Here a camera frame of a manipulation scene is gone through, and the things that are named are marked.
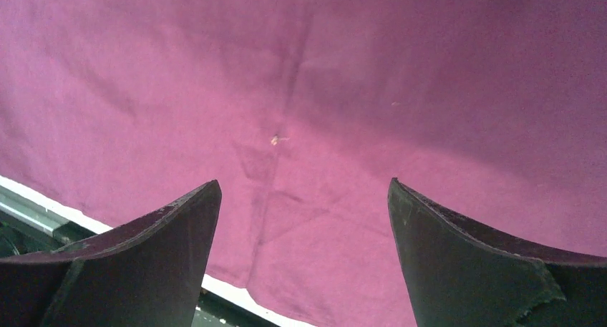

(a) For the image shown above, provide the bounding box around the magenta surgical wrap cloth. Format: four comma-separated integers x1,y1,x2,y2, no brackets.
1,0,606,326

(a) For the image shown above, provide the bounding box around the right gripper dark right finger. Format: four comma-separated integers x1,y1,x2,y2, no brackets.
388,179,606,326

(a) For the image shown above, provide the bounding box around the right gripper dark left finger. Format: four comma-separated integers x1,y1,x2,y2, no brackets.
1,180,222,326

